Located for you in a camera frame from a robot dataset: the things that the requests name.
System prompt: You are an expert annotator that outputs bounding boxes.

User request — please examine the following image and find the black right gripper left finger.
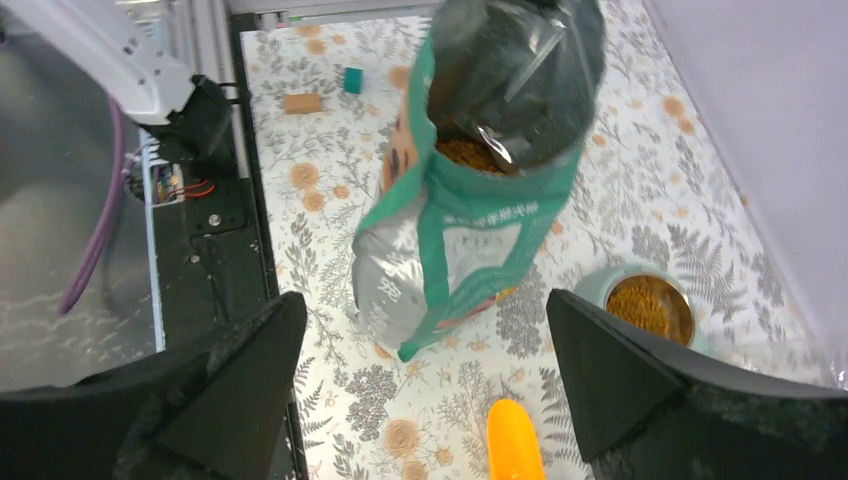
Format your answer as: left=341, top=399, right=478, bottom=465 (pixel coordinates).
left=1, top=292, right=307, bottom=479

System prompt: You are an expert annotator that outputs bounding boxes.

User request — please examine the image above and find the floral table mat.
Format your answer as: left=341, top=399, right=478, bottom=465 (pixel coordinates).
left=242, top=1, right=831, bottom=479

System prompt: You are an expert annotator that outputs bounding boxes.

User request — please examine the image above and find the mint double pet bowl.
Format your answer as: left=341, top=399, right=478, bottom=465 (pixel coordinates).
left=573, top=263, right=711, bottom=355

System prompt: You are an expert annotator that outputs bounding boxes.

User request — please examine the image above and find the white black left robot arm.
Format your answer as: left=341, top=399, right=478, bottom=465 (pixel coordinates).
left=2, top=0, right=233, bottom=164

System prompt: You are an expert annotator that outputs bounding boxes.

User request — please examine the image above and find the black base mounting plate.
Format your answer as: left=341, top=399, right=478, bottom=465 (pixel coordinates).
left=157, top=1, right=278, bottom=348

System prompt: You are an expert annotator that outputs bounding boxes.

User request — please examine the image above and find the small tan wooden block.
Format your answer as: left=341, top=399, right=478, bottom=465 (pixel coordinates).
left=282, top=92, right=323, bottom=115

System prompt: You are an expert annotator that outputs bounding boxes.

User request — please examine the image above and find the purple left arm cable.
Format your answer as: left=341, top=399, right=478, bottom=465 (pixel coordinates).
left=56, top=95, right=128, bottom=317

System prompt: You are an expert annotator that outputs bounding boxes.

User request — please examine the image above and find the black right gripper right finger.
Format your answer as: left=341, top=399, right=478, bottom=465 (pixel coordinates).
left=546, top=290, right=847, bottom=479

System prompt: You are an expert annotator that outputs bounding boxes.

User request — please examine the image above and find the yellow plastic scoop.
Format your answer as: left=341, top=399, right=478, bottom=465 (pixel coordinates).
left=487, top=398, right=546, bottom=480

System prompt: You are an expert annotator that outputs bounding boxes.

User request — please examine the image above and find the teal pet food bag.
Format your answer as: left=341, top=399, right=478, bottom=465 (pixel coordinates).
left=352, top=1, right=606, bottom=361

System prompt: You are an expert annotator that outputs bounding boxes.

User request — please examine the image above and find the small teal cube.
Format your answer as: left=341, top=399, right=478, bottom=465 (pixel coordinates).
left=343, top=67, right=363, bottom=95

